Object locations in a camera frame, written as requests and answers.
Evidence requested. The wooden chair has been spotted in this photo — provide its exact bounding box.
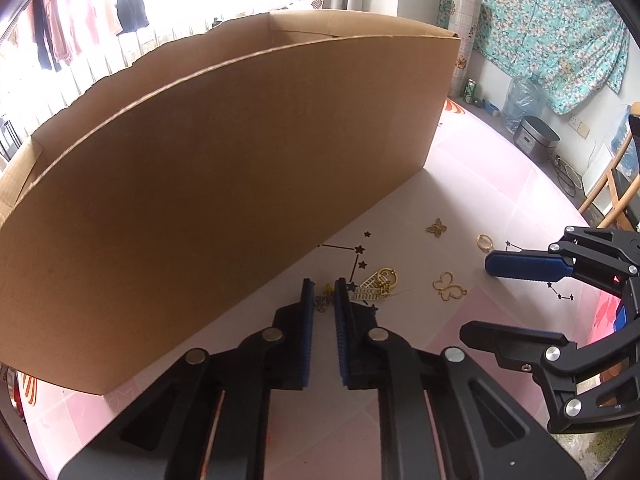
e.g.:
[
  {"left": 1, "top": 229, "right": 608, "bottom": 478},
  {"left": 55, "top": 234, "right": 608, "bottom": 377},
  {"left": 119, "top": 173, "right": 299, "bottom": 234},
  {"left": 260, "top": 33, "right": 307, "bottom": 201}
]
[{"left": 578, "top": 102, "right": 639, "bottom": 232}]

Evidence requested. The clear water jug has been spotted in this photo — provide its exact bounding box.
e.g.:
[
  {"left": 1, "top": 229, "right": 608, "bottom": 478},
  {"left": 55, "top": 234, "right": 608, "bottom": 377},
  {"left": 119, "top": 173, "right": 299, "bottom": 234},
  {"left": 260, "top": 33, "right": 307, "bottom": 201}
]
[{"left": 501, "top": 75, "right": 547, "bottom": 134}]

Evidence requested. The teal floral cloth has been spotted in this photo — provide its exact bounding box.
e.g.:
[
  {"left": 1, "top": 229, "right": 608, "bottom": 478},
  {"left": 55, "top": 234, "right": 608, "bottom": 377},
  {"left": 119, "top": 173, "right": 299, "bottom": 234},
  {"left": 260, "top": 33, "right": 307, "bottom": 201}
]
[{"left": 437, "top": 0, "right": 630, "bottom": 115}]

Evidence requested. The small bronze butterfly charm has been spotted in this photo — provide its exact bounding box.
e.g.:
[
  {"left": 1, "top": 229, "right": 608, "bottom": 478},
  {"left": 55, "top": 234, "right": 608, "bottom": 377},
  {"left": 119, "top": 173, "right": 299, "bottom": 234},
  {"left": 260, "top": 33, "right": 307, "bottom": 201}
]
[{"left": 425, "top": 218, "right": 447, "bottom": 238}]

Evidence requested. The green drink can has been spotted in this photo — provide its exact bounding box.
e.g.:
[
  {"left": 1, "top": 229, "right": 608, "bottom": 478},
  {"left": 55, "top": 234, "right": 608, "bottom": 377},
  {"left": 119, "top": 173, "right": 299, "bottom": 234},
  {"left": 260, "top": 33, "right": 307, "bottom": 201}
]
[{"left": 462, "top": 78, "right": 476, "bottom": 104}]

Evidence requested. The large brown cardboard box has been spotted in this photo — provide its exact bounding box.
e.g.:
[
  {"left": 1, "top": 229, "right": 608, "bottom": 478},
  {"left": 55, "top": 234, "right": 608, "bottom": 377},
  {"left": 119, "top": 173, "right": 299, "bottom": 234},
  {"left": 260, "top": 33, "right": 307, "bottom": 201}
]
[{"left": 1, "top": 10, "right": 459, "bottom": 394}]

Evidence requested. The rolled patterned wallpaper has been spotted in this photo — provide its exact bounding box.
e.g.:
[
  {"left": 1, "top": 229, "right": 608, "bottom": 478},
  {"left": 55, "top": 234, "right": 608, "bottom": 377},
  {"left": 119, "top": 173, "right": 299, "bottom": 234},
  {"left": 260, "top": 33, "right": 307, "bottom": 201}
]
[{"left": 448, "top": 0, "right": 482, "bottom": 96}]

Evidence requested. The silver rice cooker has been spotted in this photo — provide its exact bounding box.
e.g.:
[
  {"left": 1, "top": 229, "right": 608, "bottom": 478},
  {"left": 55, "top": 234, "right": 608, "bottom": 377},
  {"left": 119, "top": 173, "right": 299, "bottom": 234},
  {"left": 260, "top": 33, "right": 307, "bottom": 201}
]
[{"left": 513, "top": 116, "right": 560, "bottom": 164}]

